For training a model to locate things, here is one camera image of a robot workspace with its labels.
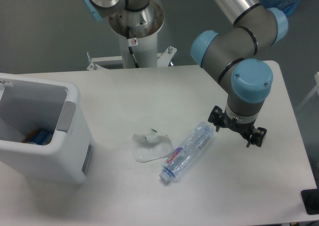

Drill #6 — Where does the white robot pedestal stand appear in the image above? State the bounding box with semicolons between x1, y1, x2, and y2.
86;0;177;71

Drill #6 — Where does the blue orange trash in bin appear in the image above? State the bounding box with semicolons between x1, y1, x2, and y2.
22;128;53;145

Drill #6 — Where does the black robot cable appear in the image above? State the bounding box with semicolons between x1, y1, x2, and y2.
126;26;140;69

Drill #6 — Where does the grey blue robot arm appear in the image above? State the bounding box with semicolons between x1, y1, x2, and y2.
83;0;288;146

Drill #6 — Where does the clear crushed plastic bottle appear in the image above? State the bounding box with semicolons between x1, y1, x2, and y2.
159;121;214;184

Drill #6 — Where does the white frame at right edge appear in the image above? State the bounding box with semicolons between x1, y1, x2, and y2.
296;72;319;111

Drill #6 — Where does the white trash can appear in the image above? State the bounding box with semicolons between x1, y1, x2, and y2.
0;73;94;184

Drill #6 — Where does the black device at table edge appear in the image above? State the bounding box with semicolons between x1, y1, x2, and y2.
301;189;319;215

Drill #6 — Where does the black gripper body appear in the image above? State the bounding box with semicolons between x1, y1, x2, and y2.
220;112;256;139

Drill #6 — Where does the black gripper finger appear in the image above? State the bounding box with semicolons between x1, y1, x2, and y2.
246;127;267;148
208;106;223;132

